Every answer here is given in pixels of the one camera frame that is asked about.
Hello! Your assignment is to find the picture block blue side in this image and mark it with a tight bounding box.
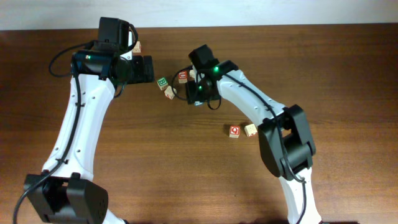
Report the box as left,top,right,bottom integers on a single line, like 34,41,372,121
194,101,204,106

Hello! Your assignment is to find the plain block red side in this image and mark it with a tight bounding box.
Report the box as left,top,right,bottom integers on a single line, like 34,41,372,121
164,86,177,100

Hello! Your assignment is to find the green B letter block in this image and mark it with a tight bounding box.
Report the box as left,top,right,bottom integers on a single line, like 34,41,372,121
157,77,169,91

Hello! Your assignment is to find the red Q letter block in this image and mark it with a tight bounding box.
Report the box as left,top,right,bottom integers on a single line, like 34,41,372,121
229,125,241,138

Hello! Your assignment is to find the plain block red edge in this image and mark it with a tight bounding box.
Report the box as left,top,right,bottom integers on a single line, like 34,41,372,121
244,124,257,137

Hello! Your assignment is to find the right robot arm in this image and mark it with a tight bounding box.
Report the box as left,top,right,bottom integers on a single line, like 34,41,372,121
186,45,322,223

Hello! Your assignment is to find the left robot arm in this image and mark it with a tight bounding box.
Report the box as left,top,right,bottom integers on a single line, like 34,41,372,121
22,17,154,223

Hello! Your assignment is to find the plain tilted wooden block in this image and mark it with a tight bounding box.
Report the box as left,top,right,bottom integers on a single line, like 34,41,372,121
189,70,196,79

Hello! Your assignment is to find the red U letter block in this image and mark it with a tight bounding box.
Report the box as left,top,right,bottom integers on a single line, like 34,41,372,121
177,70,188,84

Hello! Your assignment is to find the far left plain wooden block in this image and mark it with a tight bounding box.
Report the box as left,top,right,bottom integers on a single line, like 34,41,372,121
132,41,142,53

